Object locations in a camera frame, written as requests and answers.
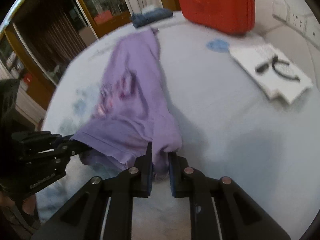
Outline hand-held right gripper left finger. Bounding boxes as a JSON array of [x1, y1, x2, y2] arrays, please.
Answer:
[[30, 142, 153, 240]]

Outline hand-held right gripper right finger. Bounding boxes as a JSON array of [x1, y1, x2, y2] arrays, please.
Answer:
[[167, 152, 292, 240]]

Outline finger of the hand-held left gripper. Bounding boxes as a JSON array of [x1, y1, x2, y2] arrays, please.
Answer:
[[11, 131, 75, 153], [19, 140, 93, 167]]

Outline purple shirt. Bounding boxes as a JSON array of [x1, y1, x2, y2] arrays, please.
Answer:
[[72, 28, 182, 180]]

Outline person's left hand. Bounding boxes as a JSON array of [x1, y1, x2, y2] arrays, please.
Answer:
[[0, 194, 38, 217]]

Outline floral bed sheet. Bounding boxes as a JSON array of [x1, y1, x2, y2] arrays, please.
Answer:
[[37, 10, 320, 240]]

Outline wooden framed glass doors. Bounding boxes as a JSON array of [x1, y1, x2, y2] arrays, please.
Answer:
[[0, 0, 135, 133]]

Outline red box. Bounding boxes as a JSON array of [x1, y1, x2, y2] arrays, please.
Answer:
[[94, 10, 113, 25]]

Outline white paper booklet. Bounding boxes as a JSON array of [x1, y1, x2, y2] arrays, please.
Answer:
[[229, 42, 314, 105]]

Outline folded blue cloth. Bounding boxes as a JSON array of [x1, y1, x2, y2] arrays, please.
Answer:
[[130, 7, 173, 29]]

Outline red hard case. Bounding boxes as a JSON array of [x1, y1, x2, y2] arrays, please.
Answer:
[[174, 0, 255, 36]]

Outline black curved cord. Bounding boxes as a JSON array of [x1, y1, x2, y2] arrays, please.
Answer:
[[271, 57, 300, 81]]

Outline white wall socket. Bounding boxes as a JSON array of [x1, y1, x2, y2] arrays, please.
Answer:
[[289, 12, 307, 34]]

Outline white wall switch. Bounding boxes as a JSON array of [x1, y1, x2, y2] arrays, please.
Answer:
[[272, 1, 291, 21]]

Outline white wall plate with dot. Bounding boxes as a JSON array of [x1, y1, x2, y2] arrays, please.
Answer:
[[305, 17, 320, 42]]

